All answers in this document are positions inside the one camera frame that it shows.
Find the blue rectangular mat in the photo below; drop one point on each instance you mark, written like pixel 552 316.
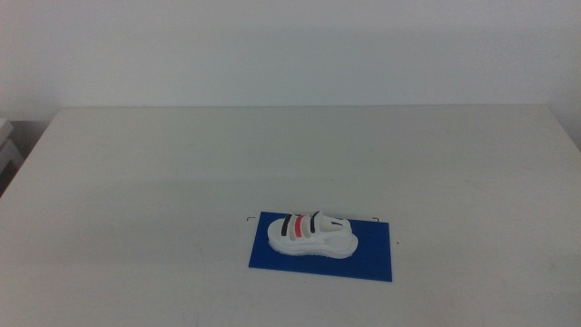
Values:
pixel 372 259

